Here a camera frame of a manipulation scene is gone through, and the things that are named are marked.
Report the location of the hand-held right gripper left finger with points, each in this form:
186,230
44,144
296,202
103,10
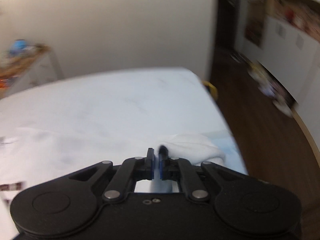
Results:
150,166

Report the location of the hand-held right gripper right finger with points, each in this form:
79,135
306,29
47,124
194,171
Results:
162,168

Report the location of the white T-shirt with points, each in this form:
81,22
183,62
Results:
192,147

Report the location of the trash bin with yellow rim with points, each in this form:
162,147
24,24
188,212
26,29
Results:
212,87

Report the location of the white sneaker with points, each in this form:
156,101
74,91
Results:
283,107

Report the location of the wooden shelf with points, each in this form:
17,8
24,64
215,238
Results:
30,65

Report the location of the white cabinet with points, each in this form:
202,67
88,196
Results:
295,50

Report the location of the blue round object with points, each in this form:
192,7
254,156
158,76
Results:
18,46

